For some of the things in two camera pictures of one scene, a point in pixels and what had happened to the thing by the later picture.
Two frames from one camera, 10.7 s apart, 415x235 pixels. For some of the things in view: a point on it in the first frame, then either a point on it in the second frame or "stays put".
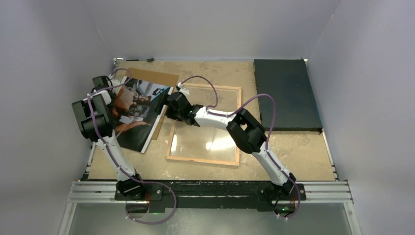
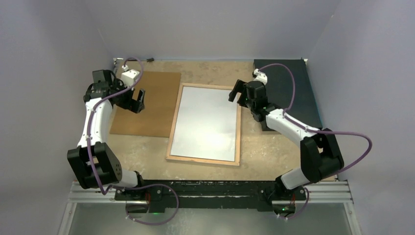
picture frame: x=199 y=160 stays put
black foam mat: x=288 y=82 stays put
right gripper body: x=172 y=113 -> x=248 y=103
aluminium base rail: x=320 y=193 stays put
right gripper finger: x=159 y=106 -> x=232 y=95
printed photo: x=138 y=121 -> x=206 y=125
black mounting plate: x=214 y=194 stays put
